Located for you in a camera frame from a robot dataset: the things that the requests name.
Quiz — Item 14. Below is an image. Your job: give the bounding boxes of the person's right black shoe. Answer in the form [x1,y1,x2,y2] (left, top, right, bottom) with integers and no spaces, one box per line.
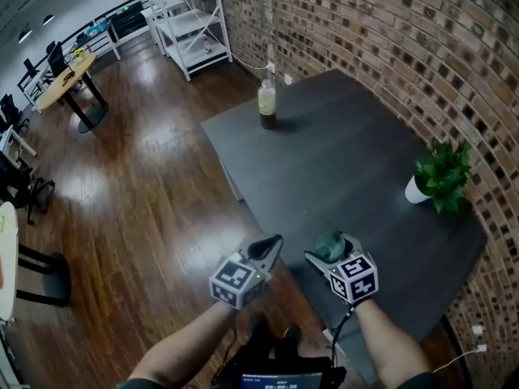
[281,323,302,348]

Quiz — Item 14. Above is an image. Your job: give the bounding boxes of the white metal shelf rack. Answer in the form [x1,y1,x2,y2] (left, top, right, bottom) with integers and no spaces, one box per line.
[139,0,234,83]

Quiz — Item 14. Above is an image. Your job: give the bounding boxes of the black chest-worn screen device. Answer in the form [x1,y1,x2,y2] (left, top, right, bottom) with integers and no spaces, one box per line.
[238,354,348,389]

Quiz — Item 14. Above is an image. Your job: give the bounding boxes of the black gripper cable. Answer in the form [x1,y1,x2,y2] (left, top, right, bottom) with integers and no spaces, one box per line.
[330,304,356,364]
[210,330,240,384]

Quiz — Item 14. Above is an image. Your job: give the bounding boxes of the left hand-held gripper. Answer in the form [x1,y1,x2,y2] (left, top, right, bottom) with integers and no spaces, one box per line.
[209,234,283,310]

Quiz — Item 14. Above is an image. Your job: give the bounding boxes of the small white side table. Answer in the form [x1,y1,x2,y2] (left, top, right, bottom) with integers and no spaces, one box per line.
[139,6,169,58]

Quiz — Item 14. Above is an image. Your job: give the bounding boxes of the round white table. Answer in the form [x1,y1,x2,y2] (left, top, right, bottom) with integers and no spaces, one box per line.
[0,201,70,322]

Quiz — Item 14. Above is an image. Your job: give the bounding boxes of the black metal railing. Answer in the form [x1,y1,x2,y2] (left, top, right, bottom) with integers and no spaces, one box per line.
[15,0,149,100]

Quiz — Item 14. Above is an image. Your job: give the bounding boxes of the person's left forearm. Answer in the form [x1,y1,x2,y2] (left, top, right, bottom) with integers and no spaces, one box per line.
[127,300,240,389]

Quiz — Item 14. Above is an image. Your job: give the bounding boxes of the green glass cup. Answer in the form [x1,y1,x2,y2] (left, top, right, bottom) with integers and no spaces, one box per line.
[311,231,346,263]

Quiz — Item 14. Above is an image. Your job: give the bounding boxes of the long white charging cable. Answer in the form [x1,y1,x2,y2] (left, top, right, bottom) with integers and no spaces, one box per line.
[430,348,480,376]

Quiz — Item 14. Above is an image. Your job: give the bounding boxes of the thin white shelf cable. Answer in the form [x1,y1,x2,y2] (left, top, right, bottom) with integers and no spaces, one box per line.
[174,0,269,71]

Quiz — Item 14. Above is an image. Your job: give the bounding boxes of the person's dark shirt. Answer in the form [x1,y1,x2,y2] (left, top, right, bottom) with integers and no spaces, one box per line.
[117,370,439,389]

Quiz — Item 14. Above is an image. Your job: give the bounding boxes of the round wooden table black base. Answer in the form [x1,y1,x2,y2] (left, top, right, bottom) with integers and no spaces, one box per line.
[36,51,109,135]

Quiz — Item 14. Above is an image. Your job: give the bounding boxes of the bottle with yellow liquid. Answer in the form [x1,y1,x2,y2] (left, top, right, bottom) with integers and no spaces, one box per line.
[257,78,278,130]

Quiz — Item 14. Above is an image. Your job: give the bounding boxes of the green plant in white pot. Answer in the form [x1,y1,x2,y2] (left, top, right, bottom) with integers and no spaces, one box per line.
[404,138,474,214]

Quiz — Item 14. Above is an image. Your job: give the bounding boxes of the person's right forearm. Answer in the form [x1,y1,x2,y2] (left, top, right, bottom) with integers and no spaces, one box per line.
[354,297,431,389]

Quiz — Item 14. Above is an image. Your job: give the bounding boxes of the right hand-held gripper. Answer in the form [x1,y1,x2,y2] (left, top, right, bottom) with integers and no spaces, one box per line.
[304,235,379,304]

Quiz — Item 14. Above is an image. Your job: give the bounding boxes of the dark grey table white legs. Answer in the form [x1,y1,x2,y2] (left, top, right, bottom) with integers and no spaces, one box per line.
[200,68,489,384]

